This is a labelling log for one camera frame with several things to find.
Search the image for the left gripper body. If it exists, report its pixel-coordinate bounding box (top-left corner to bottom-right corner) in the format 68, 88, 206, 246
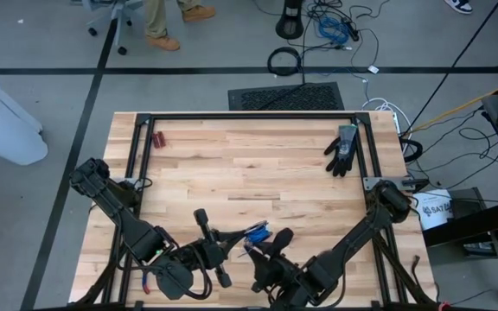
179, 208, 233, 289

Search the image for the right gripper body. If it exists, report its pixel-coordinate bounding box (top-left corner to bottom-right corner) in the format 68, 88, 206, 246
251, 228, 306, 299

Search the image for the black cord spool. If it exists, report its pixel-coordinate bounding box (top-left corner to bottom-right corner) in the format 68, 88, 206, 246
243, 219, 272, 248

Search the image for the small red box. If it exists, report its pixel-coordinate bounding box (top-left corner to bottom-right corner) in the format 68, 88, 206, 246
151, 130, 168, 149

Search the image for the black work glove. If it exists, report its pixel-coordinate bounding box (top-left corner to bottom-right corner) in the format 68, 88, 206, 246
323, 124, 359, 178

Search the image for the black floor mat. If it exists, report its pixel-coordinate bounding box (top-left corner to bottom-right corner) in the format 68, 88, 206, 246
227, 81, 346, 111

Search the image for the black desk base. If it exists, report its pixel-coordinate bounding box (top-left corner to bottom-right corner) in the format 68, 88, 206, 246
421, 194, 498, 248

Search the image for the black stand base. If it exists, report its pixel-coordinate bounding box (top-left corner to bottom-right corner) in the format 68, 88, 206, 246
275, 0, 305, 41

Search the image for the person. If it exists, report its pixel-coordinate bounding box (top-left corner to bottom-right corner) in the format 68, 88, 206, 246
144, 0, 217, 52

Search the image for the black power strip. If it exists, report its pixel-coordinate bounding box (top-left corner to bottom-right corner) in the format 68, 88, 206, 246
342, 16, 361, 42

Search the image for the white trash bin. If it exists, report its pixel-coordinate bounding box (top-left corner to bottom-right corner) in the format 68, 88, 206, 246
0, 60, 49, 167

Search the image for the person's shoe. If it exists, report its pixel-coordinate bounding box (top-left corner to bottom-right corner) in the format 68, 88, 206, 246
444, 0, 474, 15

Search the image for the black aluminium table frame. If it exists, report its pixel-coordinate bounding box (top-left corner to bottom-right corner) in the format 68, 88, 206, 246
75, 111, 438, 311

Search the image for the black loose cable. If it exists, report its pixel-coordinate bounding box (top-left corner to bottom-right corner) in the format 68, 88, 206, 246
410, 254, 423, 289

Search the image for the black coiled cable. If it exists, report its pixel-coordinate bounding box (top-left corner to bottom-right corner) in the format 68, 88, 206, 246
267, 46, 303, 78

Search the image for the thick black cable loop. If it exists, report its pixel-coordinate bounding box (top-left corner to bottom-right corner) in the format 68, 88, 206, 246
400, 136, 425, 164

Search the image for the white cable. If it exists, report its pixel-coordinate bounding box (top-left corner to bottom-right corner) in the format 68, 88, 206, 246
360, 97, 413, 156

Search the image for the blue coiled floor cable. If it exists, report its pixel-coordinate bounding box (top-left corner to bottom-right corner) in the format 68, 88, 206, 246
316, 16, 351, 46

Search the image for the thick yellow cable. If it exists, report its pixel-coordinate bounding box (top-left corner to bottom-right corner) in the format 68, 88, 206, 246
404, 73, 498, 136

